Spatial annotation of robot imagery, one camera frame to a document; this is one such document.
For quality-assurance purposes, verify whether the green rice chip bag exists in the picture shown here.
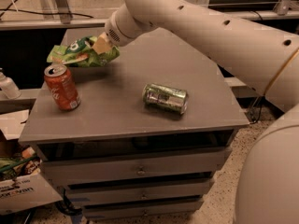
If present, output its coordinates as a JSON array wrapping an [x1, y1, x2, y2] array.
[[47, 36, 120, 67]]

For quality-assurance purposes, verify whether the black cable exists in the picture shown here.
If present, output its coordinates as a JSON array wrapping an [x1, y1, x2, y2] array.
[[0, 8, 94, 19]]

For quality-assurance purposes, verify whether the red coke can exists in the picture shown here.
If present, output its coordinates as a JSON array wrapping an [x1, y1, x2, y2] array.
[[44, 63, 80, 111]]

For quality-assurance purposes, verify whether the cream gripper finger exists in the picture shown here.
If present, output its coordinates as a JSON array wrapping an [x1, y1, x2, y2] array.
[[92, 33, 113, 54]]

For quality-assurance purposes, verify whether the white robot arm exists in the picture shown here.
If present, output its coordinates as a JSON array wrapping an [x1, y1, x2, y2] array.
[[93, 0, 299, 224]]

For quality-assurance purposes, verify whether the top grey drawer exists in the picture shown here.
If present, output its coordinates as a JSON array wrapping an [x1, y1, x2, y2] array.
[[41, 147, 232, 186]]

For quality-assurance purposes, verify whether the white cardboard box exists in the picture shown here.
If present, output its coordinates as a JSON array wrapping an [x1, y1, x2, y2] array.
[[0, 110, 62, 215]]

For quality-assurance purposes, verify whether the middle grey drawer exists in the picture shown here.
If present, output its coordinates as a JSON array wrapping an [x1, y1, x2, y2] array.
[[66, 178, 214, 206]]

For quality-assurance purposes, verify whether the grey drawer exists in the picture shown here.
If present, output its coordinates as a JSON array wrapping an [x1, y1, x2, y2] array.
[[83, 198, 203, 219], [41, 147, 232, 186], [66, 178, 214, 206]]

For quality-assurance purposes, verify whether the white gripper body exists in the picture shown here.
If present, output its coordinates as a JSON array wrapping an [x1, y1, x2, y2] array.
[[105, 4, 150, 47]]

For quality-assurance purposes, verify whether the grey drawer cabinet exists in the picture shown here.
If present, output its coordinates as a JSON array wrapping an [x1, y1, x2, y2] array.
[[20, 29, 248, 211]]

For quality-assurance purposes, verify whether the white plastic bottle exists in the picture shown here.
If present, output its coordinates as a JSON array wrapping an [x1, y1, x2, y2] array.
[[0, 69, 21, 99]]

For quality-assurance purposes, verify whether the metal frame rail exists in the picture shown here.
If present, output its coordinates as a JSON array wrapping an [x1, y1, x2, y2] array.
[[0, 10, 299, 31]]

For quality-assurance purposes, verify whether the bottom grey drawer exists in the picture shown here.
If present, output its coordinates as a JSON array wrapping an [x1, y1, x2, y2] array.
[[83, 198, 203, 219]]

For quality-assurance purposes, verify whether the green soda can lying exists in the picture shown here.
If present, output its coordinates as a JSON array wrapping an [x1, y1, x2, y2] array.
[[142, 83, 189, 115]]

